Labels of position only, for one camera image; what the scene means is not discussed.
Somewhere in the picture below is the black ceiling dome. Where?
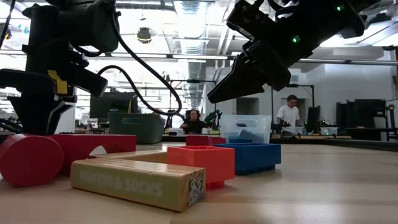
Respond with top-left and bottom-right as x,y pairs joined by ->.
136,27 -> 152,44

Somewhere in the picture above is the person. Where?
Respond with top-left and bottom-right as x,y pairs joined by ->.
275,95 -> 302,128
179,109 -> 206,135

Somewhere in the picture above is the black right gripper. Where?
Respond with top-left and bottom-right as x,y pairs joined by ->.
207,18 -> 315,104

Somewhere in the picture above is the overhead light beam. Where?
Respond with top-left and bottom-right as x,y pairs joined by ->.
83,52 -> 398,67

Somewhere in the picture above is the silver ventilation duct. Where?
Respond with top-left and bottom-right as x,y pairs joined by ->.
173,0 -> 208,82

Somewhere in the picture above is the black shelf unit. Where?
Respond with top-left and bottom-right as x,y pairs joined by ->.
335,98 -> 388,131

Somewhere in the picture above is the black computer monitor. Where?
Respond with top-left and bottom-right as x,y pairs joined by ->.
89,91 -> 139,119

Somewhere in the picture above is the plain wooden block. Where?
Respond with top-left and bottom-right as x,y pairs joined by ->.
88,149 -> 169,165

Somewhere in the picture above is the green plastic bin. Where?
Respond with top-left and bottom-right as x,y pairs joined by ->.
108,112 -> 165,145

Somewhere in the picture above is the orange hollow toy brick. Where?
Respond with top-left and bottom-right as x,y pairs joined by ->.
166,146 -> 236,190

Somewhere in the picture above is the red cylinder block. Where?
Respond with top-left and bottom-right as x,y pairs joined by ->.
0,133 -> 65,188

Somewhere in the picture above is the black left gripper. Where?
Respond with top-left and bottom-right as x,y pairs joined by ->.
0,43 -> 90,136

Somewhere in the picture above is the yellow tape piece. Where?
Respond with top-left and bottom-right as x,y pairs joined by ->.
47,70 -> 68,95

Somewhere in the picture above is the red arch block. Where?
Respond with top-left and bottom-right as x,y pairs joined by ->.
49,134 -> 137,177

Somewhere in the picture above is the wooden block with cat print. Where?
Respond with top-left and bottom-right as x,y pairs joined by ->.
70,158 -> 207,213

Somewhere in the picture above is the clear plastic bin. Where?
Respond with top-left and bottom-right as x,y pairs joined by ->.
219,114 -> 273,144

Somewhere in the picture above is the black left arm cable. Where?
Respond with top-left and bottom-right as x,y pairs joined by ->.
96,9 -> 183,118

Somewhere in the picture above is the black upright monitor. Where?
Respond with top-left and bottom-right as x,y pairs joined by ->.
306,105 -> 321,134

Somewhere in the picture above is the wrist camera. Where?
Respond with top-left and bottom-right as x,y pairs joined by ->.
226,0 -> 272,42
73,67 -> 109,98

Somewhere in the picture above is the white column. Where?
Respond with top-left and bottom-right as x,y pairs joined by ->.
55,104 -> 78,134

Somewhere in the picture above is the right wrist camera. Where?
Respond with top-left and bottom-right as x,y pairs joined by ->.
226,0 -> 272,42

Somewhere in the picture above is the long red rectangular block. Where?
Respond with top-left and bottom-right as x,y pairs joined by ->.
185,134 -> 227,147

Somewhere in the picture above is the small clear container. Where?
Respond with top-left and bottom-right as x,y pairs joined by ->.
320,126 -> 339,136

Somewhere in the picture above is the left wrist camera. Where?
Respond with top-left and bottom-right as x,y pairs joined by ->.
73,67 -> 109,98

